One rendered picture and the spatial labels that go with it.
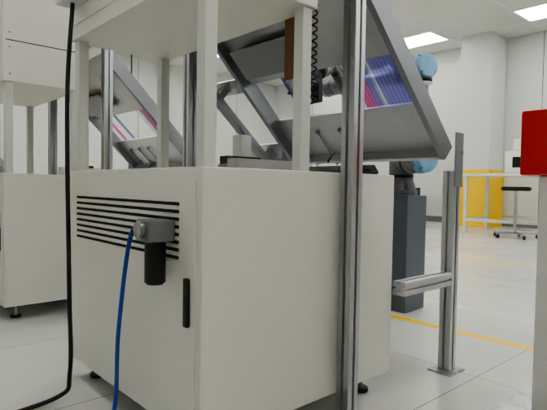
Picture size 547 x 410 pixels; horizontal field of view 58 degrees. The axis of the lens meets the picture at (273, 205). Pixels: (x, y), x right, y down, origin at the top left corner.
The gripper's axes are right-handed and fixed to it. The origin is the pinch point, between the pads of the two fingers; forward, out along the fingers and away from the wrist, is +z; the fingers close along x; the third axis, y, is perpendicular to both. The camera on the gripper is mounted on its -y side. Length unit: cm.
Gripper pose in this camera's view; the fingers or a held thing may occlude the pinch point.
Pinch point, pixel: (292, 93)
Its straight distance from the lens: 199.3
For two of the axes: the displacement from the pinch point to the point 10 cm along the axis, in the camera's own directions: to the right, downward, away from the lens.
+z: -6.4, 5.2, -5.6
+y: -3.7, -8.5, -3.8
